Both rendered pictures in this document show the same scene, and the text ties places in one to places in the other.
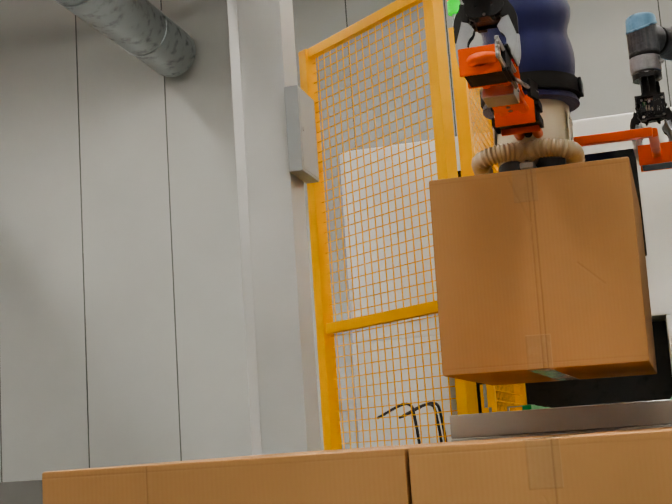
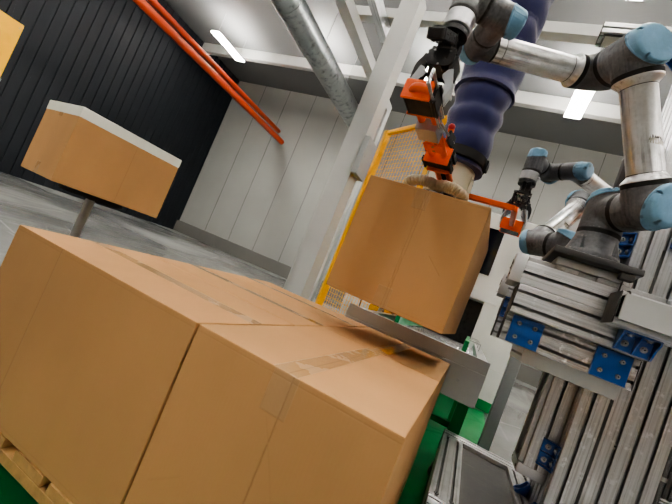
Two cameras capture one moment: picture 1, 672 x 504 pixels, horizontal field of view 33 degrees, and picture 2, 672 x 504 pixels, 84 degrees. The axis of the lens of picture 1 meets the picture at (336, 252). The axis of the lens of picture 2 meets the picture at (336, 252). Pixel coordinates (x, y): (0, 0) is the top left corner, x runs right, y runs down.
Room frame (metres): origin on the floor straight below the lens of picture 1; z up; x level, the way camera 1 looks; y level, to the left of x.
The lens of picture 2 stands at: (1.06, -0.35, 0.72)
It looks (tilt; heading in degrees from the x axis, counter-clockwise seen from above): 3 degrees up; 8
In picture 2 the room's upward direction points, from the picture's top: 22 degrees clockwise
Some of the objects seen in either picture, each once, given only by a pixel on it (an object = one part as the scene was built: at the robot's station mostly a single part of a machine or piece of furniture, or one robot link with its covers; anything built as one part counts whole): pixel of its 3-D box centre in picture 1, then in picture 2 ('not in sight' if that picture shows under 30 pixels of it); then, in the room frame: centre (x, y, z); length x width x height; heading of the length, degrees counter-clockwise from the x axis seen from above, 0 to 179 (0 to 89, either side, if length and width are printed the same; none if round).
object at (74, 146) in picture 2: not in sight; (107, 162); (3.04, 1.38, 0.82); 0.60 x 0.40 x 0.40; 157
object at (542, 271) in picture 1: (551, 284); (418, 264); (2.52, -0.47, 0.87); 0.60 x 0.40 x 0.40; 164
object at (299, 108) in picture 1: (302, 135); (364, 159); (3.84, 0.09, 1.62); 0.20 x 0.05 x 0.30; 165
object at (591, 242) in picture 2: not in sight; (593, 248); (2.27, -0.93, 1.09); 0.15 x 0.15 x 0.10
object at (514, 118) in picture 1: (517, 115); (439, 159); (2.29, -0.39, 1.20); 0.10 x 0.08 x 0.06; 73
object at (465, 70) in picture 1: (483, 66); (420, 98); (1.96, -0.28, 1.20); 0.08 x 0.07 x 0.05; 163
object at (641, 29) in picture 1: (643, 37); (535, 162); (2.72, -0.80, 1.50); 0.09 x 0.08 x 0.11; 129
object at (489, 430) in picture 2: not in sight; (506, 384); (3.31, -1.23, 0.50); 0.07 x 0.07 x 1.00; 75
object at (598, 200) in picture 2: not in sight; (607, 213); (2.26, -0.93, 1.20); 0.13 x 0.12 x 0.14; 14
